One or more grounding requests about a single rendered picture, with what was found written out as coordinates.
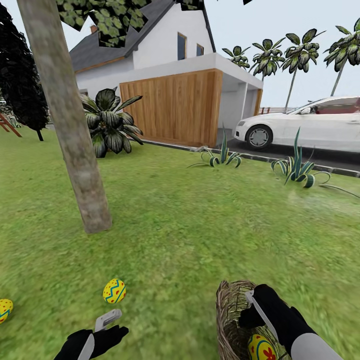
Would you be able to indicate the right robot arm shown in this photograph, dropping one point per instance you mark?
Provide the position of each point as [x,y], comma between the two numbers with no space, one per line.
[288,326]

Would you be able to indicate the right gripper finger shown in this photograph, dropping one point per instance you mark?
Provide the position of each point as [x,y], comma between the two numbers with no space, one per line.
[241,322]

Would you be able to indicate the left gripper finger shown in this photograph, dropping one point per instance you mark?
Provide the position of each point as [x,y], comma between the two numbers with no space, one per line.
[123,331]

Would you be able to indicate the driveway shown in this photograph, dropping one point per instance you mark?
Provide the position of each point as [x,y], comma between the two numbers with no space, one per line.
[346,160]

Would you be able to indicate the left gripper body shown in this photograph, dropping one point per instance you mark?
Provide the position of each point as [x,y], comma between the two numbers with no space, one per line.
[110,338]

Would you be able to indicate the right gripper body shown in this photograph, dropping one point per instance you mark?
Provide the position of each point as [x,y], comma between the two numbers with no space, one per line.
[250,318]

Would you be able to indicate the car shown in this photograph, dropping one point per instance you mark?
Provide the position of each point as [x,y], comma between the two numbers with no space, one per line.
[332,123]

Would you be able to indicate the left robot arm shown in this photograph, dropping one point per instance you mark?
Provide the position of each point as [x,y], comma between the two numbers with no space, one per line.
[86,345]

